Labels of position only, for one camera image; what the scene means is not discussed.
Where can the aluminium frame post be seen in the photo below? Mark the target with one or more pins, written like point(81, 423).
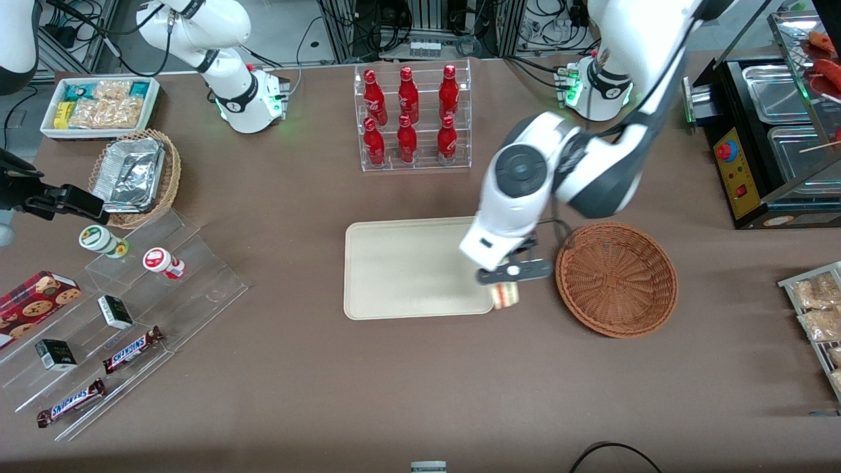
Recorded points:
point(338, 29)
point(511, 26)

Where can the teal snack pack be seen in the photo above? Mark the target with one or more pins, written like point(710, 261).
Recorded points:
point(139, 88)
point(77, 90)

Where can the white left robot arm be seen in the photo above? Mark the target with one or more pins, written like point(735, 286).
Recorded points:
point(525, 171)

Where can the clear cracker pack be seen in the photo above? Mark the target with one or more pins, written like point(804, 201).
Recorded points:
point(113, 89)
point(105, 113)

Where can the cream plastic tray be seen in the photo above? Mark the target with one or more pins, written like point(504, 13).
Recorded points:
point(407, 269)

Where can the sandwich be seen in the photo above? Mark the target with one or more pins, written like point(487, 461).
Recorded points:
point(506, 297)

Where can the black hot dog machine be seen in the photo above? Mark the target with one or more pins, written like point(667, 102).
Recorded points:
point(739, 171)

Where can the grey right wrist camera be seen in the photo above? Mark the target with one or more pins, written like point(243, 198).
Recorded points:
point(5, 235)

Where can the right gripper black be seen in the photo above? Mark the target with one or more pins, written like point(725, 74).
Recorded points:
point(18, 192)

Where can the Snickers chocolate bar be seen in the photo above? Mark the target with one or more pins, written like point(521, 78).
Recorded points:
point(133, 349)
point(71, 402)

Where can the small grey device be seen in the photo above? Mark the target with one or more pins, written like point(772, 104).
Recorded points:
point(428, 467)

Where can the clear acrylic bottle rack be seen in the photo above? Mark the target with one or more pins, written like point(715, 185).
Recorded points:
point(424, 161)

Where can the red cola bottle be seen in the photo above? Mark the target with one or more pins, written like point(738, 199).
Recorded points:
point(408, 95)
point(447, 141)
point(449, 92)
point(374, 144)
point(374, 95)
point(407, 141)

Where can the light wicker basket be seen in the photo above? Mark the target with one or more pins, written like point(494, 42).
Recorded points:
point(169, 177)

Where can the red lidded yogurt cup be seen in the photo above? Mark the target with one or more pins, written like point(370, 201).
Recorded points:
point(161, 261)

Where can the white snack bin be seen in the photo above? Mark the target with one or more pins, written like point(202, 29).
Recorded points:
point(98, 133)

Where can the small black carton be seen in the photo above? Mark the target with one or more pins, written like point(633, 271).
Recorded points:
point(56, 355)
point(115, 312)

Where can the foil container stack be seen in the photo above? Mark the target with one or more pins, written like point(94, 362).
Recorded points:
point(128, 174)

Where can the clear acrylic stepped stand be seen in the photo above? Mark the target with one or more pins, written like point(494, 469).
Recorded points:
point(197, 289)

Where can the brown round wicker basket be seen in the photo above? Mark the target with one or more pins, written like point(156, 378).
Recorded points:
point(617, 279)

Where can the wrapped bread pack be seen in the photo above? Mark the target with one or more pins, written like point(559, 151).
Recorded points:
point(815, 292)
point(822, 323)
point(834, 356)
point(837, 381)

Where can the yellow snack pack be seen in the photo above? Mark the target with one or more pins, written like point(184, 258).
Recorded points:
point(61, 115)

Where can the red plaid cookie box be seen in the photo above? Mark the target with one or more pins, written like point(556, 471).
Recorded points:
point(33, 299)

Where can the green lidded yogurt cup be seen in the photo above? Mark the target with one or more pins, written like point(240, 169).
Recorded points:
point(98, 239)

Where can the steel pan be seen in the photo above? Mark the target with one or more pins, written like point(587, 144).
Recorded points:
point(775, 95)
point(805, 161)

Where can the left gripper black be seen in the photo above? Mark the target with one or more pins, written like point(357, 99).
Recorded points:
point(529, 244)

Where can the red sausage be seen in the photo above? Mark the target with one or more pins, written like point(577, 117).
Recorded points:
point(829, 69)
point(821, 41)

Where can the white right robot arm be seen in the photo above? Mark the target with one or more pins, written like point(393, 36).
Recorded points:
point(236, 92)

